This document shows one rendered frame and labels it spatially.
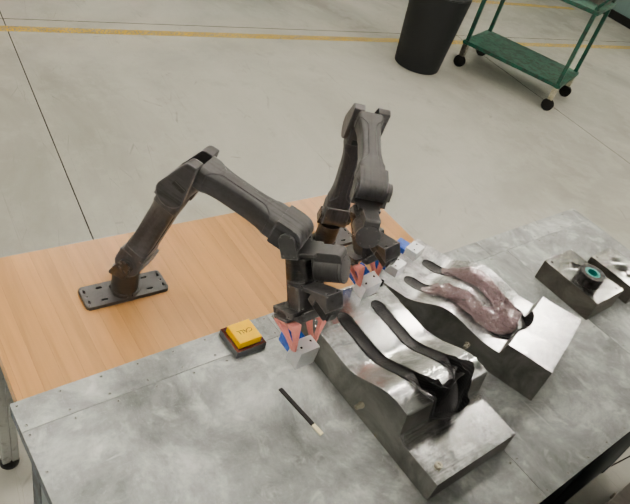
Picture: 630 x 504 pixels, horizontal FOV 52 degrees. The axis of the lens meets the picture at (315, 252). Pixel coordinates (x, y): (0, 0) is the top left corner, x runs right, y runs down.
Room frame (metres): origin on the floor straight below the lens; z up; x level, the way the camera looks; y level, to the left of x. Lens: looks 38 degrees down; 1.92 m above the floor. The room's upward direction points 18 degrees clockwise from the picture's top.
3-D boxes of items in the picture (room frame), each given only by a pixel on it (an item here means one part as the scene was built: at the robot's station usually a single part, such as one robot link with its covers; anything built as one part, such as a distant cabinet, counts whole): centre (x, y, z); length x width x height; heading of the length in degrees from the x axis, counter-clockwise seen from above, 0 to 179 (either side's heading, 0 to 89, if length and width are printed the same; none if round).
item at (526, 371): (1.35, -0.45, 0.85); 0.50 x 0.26 x 0.11; 65
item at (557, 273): (1.64, -0.80, 0.83); 0.20 x 0.15 x 0.07; 48
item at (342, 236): (1.49, -0.02, 0.84); 0.20 x 0.07 x 0.08; 136
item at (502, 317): (1.35, -0.44, 0.90); 0.26 x 0.18 x 0.08; 65
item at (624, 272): (1.77, -0.95, 0.83); 0.17 x 0.13 x 0.06; 48
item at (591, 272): (1.61, -0.80, 0.89); 0.08 x 0.08 x 0.04
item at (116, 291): (1.06, 0.40, 0.84); 0.20 x 0.07 x 0.08; 136
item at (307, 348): (0.96, -0.01, 0.93); 0.13 x 0.05 x 0.05; 48
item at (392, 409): (1.03, -0.27, 0.87); 0.50 x 0.26 x 0.14; 48
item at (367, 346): (1.05, -0.27, 0.92); 0.35 x 0.16 x 0.09; 48
